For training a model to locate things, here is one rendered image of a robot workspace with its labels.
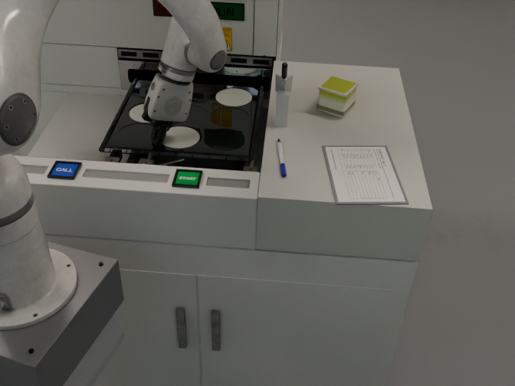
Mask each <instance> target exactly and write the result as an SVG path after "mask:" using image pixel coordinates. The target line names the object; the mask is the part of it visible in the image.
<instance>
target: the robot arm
mask: <svg viewBox="0 0 515 386"><path fill-rule="evenodd" d="M59 1H60V0H0V330H10V329H20V328H24V327H27V326H30V325H34V324H36V323H39V322H41V321H44V320H45V319H47V318H49V317H51V316H52V315H54V314H55V313H56V312H58V311H59V310H60V309H62V308H63V307H64V306H65V305H66V304H67V302H68V301H69V300H70V298H71V297H72V296H73V294H74V291H75V289H76V287H77V271H76V267H75V265H74V263H73V261H72V260H71V259H70V258H69V257H68V256H66V255H65V254H63V253H61V252H59V251H57V250H53V249H49V248H48V243H47V240H46V237H45V234H44V229H43V226H42V223H41V219H40V215H39V213H38V208H37V205H36V202H35V199H34V195H33V191H32V188H31V184H30V182H29V179H28V175H27V173H26V171H25V169H24V168H23V166H22V165H21V163H20V162H19V161H18V160H17V159H16V158H15V157H14V156H13V155H12V154H11V153H13V152H15V151H17V150H18V149H20V148H21V147H22V146H24V145H25V144H26V143H27V142H28V140H29V139H30V138H31V137H32V135H33V134H34V131H35V129H36V127H37V124H38V120H39V116H40V112H41V49H42V44H43V40H44V35H45V32H46V29H47V26H48V22H49V21H50V18H51V16H52V14H53V12H54V10H55V8H56V6H57V4H58V2H59ZM158 1H159V2H160V3H161V4H162V5H163V6H164V7H165V8H166V9H167V10H168V11H169V13H170V14H171V15H172V20H171V23H170V26H169V31H168V34H167V37H166V42H165V45H164V48H163V51H162V56H161V59H160V62H159V67H158V69H159V70H160V72H159V73H158V74H156V75H155V77H154V79H153V81H152V83H151V85H150V87H149V91H148V93H147V95H146V99H145V103H144V106H143V110H144V112H143V114H142V118H143V119H144V120H145V121H147V122H151V123H152V125H153V130H152V133H151V136H150V138H151V140H152V142H153V143H154V144H155V146H157V145H159V146H161V145H162V142H163V141H164V139H165V136H166V132H167V131H169V130H170V128H171V127H172V126H174V125H175V124H179V123H183V122H184V121H186V119H187V117H188V114H189V110H190V106H191V102H192V93H193V82H192V81H193V79H194V76H195V72H196V69H197V68H198V69H200V70H203V71H205V72H208V73H214V72H217V71H219V70H220V69H222V68H223V66H224V65H225V61H226V58H227V47H226V43H225V36H224V33H223V30H222V26H221V22H220V20H219V17H218V15H217V13H216V11H215V9H214V7H213V5H212V4H211V2H210V1H209V0H158Z"/></svg>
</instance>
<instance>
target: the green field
mask: <svg viewBox="0 0 515 386"><path fill-rule="evenodd" d="M212 5H213V7H214V9H215V11H216V13H217V15H218V17H219V18H227V19H241V20H243V5H226V4H212Z"/></svg>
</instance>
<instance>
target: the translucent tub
mask: <svg viewBox="0 0 515 386"><path fill-rule="evenodd" d="M358 85H359V83H357V82H353V81H351V80H346V79H343V78H340V77H334V76H332V75H331V76H330V77H328V78H327V79H326V80H325V81H324V82H323V83H322V84H321V85H320V86H318V89H319V90H320V92H319V99H318V104H317V109H318V110H319V111H320V112H324V113H328V114H330V115H333V116H338V117H340V118H343V117H344V116H345V115H346V114H347V113H348V112H349V111H350V110H351V109H352V108H353V106H354V104H355V102H356V101H355V96H356V87H357V86H358Z"/></svg>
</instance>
